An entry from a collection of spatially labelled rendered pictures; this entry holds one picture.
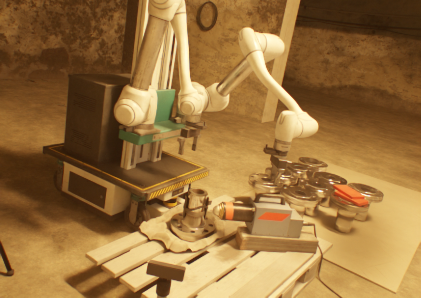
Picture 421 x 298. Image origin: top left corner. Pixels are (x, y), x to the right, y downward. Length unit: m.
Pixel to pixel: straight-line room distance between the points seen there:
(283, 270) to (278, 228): 0.24
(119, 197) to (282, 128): 1.09
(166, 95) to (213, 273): 1.19
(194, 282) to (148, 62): 1.09
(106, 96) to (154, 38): 0.64
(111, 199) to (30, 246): 0.49
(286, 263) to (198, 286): 0.53
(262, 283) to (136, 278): 0.59
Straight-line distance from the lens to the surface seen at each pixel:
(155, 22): 2.10
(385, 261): 3.04
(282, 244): 2.40
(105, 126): 2.65
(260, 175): 3.16
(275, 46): 2.50
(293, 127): 2.17
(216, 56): 6.67
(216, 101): 2.79
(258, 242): 2.34
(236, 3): 6.54
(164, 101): 2.71
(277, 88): 2.32
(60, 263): 2.34
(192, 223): 2.33
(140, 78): 2.14
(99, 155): 2.69
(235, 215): 2.26
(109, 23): 7.85
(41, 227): 2.66
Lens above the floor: 1.30
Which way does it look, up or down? 15 degrees down
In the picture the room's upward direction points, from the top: 9 degrees clockwise
